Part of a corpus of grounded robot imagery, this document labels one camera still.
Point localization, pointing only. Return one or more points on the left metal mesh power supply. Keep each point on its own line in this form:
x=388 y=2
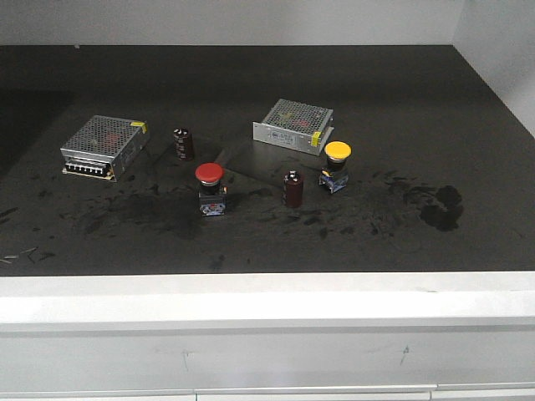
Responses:
x=104 y=147

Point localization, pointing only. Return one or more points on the right metal mesh power supply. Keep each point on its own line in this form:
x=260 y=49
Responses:
x=296 y=126

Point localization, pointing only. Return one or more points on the yellow mushroom push button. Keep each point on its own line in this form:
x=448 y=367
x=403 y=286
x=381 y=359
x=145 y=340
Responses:
x=334 y=175

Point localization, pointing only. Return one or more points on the left dark brown capacitor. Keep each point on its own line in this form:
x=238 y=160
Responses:
x=183 y=144

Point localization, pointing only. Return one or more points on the dark brown capacitor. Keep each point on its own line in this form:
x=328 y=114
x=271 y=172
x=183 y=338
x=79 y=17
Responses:
x=183 y=144
x=293 y=183

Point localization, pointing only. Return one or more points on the metal mesh power supply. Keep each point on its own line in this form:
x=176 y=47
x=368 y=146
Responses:
x=296 y=126
x=104 y=147

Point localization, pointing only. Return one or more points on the right dark brown capacitor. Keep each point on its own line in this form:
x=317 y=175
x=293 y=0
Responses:
x=293 y=183

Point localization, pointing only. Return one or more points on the red mushroom push button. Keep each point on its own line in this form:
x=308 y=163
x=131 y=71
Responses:
x=212 y=193

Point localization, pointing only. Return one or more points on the white cabinet drawer front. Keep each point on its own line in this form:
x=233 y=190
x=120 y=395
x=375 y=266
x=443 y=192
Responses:
x=265 y=360

